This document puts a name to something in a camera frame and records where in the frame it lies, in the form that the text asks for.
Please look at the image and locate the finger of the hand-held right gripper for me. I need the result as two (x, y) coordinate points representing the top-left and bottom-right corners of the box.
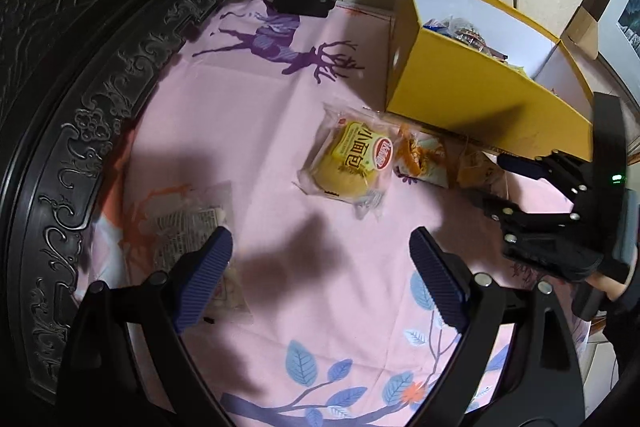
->
(469, 187), (607, 284)
(496, 148), (596, 208)

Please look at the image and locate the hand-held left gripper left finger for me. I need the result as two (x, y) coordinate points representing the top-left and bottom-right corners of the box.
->
(56, 226), (241, 427)

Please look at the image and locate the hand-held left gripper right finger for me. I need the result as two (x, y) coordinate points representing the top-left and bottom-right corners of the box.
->
(409, 226), (586, 427)

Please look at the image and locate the clear yellow snack packet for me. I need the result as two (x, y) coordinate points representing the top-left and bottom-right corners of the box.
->
(454, 146), (509, 194)

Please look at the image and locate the clear white snack packet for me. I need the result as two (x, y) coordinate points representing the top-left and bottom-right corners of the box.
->
(149, 180), (257, 326)

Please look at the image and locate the orange snack packet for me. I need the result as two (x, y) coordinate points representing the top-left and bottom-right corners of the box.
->
(392, 122), (469, 188)

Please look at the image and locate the yellow cardboard box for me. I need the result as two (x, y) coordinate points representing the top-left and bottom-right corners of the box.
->
(385, 0), (597, 161)

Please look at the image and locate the pile of mixed snack packets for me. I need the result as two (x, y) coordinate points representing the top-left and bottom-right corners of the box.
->
(422, 13), (526, 71)

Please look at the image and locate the cardboard corner protector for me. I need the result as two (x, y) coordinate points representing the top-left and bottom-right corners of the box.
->
(559, 3), (602, 61)

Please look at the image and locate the framed landscape painting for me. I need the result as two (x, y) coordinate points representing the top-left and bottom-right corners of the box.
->
(581, 0), (640, 80)

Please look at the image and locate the yellow bread packet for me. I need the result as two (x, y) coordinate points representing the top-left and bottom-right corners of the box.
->
(292, 102), (402, 221)

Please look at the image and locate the pink printed cloth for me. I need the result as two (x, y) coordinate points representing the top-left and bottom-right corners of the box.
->
(75, 0), (601, 427)

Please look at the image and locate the dark carved wooden furniture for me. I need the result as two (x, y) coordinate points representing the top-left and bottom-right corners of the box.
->
(0, 0), (339, 408)

